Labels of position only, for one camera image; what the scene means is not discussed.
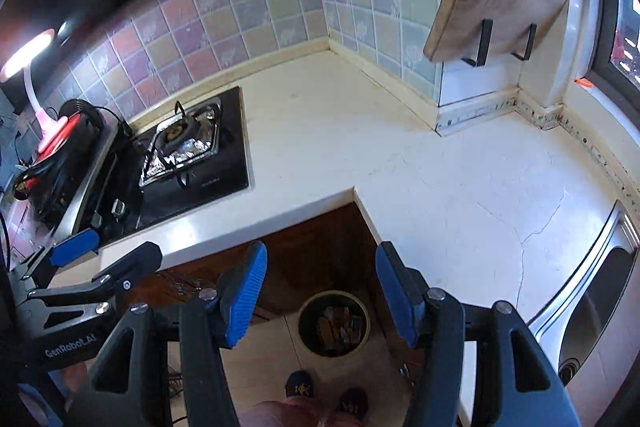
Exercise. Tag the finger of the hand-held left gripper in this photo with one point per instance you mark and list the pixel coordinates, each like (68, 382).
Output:
(135, 264)
(75, 247)

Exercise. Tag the silver stove knob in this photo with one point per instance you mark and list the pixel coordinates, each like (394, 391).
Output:
(96, 221)
(119, 208)

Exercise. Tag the beige waste bin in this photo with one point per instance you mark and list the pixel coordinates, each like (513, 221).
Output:
(307, 332)

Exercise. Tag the black gas burner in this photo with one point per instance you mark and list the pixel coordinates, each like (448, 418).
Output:
(175, 136)

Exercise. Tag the aluminium foil burner liner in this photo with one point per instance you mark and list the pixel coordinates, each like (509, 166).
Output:
(200, 149)

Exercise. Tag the person's right shoe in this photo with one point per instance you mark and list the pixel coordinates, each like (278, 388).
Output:
(352, 402)

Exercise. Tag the black pan support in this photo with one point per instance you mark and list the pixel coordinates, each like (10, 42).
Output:
(179, 109)

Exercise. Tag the dark window frame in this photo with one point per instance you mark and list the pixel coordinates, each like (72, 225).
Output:
(607, 32)

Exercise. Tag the person's left shoe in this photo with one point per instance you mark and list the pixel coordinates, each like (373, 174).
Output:
(299, 384)

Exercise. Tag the person's leg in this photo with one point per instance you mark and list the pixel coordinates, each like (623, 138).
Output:
(290, 414)

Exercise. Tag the small orange object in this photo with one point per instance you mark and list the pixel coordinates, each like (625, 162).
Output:
(584, 82)

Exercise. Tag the person's shoe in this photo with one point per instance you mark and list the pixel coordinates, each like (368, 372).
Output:
(299, 384)
(352, 402)

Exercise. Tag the black cutting board rack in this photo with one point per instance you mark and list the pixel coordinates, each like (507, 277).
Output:
(484, 42)

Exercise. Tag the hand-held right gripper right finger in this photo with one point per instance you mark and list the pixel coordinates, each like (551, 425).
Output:
(395, 292)

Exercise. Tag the pink desk lamp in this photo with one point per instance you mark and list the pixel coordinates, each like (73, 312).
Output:
(25, 54)

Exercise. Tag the person's left forearm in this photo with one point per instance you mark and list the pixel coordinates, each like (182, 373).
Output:
(75, 379)

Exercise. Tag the stainless steel sink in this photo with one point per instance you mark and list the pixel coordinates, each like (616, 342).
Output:
(600, 297)

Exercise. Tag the black glass gas stove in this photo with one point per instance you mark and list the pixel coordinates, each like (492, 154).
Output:
(220, 177)

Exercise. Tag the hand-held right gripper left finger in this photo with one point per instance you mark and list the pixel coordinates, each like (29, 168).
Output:
(245, 292)

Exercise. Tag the brown wooden cabinet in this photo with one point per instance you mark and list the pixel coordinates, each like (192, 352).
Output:
(310, 247)

